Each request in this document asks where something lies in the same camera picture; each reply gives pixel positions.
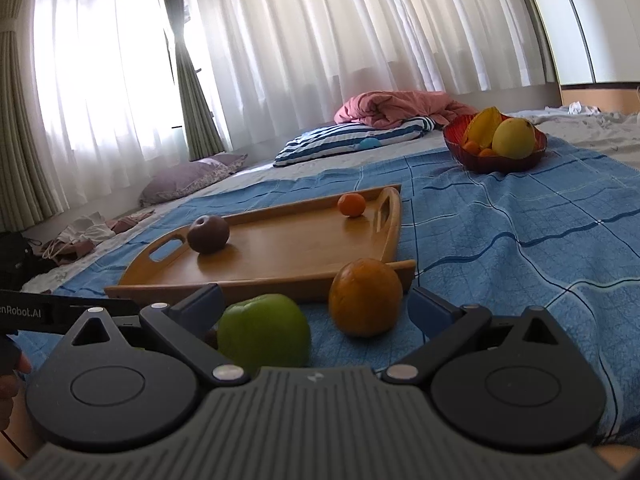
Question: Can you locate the pink quilt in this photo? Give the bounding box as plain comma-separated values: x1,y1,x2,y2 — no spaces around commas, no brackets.
334,91,480,129

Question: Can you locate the white sheer curtain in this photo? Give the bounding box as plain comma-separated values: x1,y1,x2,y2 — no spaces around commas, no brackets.
31,0,192,198
180,0,558,153

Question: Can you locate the yellow starfruit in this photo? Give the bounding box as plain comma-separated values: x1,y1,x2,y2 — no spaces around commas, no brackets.
464,106,503,148

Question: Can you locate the white crumpled cloth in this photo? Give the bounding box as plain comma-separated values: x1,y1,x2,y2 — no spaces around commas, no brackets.
545,101,621,118

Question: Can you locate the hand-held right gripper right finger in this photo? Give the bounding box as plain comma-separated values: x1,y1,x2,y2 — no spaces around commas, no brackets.
380,287,586,386

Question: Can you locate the white garment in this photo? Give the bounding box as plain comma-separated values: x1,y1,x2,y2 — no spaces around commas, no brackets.
54,212,117,252

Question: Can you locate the wooden tray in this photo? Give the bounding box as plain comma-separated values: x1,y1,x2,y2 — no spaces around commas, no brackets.
104,185,417,306

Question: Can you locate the white wardrobe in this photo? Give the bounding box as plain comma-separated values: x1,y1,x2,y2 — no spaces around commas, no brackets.
515,0,640,87

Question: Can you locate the yellow mango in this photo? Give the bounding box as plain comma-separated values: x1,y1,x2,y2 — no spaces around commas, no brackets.
492,116,537,159

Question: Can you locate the dark red apple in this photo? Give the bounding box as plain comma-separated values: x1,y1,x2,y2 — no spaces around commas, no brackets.
187,215,231,254

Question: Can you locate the blue checked blanket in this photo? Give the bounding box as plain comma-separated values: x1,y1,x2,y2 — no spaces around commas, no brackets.
50,132,640,456

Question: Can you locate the blue white striped pillow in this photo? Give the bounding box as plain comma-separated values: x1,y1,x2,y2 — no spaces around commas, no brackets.
273,116,436,167

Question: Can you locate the black bag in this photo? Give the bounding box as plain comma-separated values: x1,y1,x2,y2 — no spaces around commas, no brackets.
0,230,52,292

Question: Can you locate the purple pillow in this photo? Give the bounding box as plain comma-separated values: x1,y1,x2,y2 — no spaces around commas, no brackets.
139,154,249,207

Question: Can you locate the red glass bowl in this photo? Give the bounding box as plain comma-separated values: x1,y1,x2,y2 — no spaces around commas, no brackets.
443,114,547,175

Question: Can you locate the large orange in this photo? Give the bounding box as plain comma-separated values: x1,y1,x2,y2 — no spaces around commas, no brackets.
328,258,404,337

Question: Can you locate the wooden bed frame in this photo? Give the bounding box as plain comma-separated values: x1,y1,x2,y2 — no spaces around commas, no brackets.
560,82,640,111

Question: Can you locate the green apple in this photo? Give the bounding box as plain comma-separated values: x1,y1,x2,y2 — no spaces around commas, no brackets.
216,294,311,376

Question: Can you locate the green curtain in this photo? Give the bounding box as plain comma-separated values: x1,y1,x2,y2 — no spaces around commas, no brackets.
0,0,68,233
150,0,227,161

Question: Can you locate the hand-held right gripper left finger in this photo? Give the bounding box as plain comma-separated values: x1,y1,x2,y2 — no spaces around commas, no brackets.
62,284,252,387

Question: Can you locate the person's left hand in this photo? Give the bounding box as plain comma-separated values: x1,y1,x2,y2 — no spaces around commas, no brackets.
0,352,32,433

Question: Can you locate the pink garment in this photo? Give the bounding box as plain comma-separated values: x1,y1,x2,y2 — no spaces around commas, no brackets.
109,210,157,235

